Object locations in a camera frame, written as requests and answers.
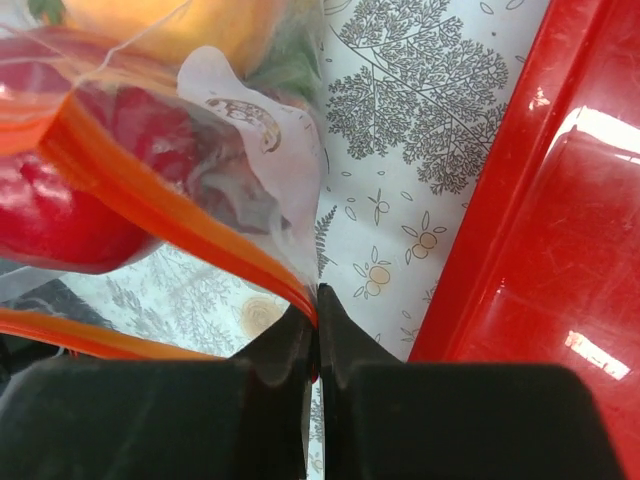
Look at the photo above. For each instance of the red plastic tray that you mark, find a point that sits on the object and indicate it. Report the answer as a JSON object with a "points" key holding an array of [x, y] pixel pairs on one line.
{"points": [[545, 265]]}

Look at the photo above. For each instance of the glossy red apple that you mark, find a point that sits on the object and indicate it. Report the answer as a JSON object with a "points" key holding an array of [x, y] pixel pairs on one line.
{"points": [[67, 98]]}

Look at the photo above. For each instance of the peach fruit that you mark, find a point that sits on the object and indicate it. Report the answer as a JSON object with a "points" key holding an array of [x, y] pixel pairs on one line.
{"points": [[171, 30]]}

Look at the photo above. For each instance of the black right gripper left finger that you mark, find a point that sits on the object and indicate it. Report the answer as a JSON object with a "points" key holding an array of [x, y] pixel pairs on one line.
{"points": [[246, 417]]}

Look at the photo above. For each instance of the clear zip bag orange zipper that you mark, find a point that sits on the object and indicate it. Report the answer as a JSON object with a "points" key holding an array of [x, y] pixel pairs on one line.
{"points": [[255, 186]]}

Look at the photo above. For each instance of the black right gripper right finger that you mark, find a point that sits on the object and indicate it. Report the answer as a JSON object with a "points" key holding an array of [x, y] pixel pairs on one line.
{"points": [[386, 419]]}

